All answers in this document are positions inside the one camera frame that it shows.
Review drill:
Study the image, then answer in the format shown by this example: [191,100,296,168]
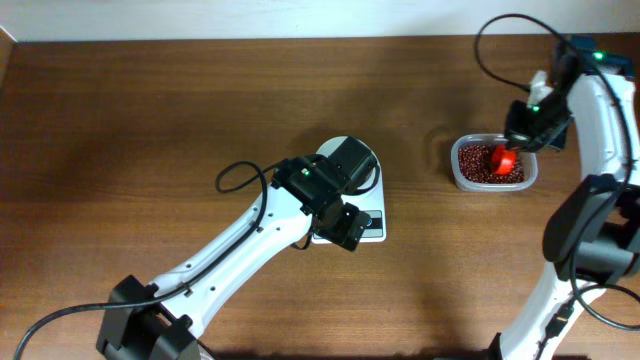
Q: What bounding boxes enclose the red adzuki beans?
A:
[458,145,525,184]

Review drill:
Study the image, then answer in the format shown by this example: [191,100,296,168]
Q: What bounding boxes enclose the red measuring scoop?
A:
[490,145,517,176]

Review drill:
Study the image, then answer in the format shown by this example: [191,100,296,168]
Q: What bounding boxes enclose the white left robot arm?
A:
[96,136,380,360]

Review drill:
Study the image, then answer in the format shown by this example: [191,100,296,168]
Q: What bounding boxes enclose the clear plastic container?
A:
[451,134,538,192]

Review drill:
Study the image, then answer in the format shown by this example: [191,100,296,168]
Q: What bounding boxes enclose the white bowl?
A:
[316,136,379,165]

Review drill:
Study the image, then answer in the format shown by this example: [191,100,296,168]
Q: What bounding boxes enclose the white digital kitchen scale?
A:
[311,165,387,245]

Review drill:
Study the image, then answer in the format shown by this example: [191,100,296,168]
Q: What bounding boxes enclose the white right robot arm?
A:
[487,36,639,359]

